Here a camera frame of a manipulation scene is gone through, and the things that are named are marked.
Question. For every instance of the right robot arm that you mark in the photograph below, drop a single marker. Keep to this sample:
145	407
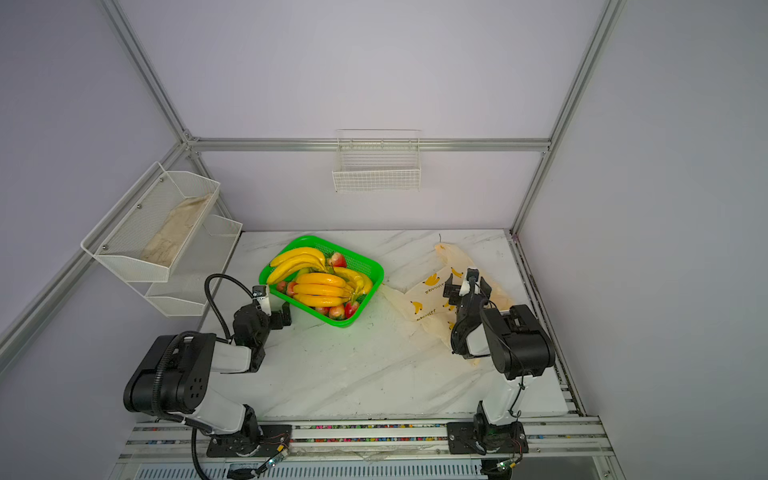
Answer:
520	350

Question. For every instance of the upper white mesh shelf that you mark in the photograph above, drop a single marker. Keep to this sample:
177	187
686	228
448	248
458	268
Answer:
119	238

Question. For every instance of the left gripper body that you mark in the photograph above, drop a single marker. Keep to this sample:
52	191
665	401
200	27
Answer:
276	322

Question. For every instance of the yellow banana bunch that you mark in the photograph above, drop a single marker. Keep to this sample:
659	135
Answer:
338	288
290	262

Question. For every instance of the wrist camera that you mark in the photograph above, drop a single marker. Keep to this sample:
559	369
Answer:
261	298
470	282

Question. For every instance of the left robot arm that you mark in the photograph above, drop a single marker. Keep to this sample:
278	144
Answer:
172	380

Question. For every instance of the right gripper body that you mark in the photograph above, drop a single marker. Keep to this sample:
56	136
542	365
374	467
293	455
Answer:
453	292

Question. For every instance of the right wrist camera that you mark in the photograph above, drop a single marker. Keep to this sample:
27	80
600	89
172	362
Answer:
470	282

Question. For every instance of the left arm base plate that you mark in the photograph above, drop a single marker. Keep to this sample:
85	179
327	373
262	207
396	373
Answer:
269	440

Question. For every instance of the aluminium mounting rail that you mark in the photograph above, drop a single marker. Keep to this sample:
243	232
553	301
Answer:
427	439

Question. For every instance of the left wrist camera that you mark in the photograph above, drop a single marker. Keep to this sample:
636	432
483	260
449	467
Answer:
261	298

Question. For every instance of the banana print plastic bag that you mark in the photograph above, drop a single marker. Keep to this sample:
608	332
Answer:
424	308

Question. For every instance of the beige cloth in shelf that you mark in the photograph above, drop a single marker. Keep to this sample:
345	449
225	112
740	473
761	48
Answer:
166	244

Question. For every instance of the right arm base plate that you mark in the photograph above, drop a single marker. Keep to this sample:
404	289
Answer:
485	439

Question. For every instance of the white wire wall basket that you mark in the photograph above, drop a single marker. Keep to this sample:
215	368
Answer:
377	160

